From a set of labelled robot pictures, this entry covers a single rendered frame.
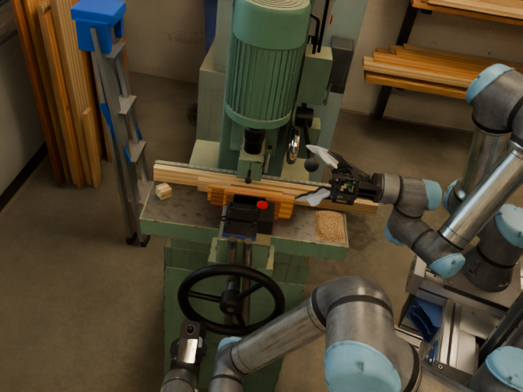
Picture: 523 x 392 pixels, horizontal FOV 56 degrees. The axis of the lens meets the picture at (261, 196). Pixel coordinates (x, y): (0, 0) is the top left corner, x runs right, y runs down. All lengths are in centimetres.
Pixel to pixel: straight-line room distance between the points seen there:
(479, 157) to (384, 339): 71
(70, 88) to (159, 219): 134
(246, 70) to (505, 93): 59
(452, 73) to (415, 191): 218
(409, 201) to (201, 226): 57
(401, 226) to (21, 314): 169
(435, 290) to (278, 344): 75
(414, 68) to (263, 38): 225
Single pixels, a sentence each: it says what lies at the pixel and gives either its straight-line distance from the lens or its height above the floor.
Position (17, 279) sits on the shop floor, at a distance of 254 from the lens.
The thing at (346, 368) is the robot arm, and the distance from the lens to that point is 80.
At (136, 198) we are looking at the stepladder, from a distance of 239.
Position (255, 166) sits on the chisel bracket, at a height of 105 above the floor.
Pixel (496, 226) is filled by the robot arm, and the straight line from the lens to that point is 151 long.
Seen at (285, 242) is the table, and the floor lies 89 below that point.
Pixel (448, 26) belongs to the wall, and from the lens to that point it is 374.
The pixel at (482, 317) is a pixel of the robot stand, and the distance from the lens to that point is 167.
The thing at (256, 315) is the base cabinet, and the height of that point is 53.
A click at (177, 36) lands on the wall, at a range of 383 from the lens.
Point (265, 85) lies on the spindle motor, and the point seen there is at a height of 132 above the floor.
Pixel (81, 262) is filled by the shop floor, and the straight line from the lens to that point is 254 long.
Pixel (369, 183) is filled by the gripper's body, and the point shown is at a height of 116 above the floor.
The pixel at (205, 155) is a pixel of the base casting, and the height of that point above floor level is 80.
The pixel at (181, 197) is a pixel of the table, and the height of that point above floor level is 90.
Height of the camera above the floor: 188
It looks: 40 degrees down
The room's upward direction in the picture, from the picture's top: 10 degrees clockwise
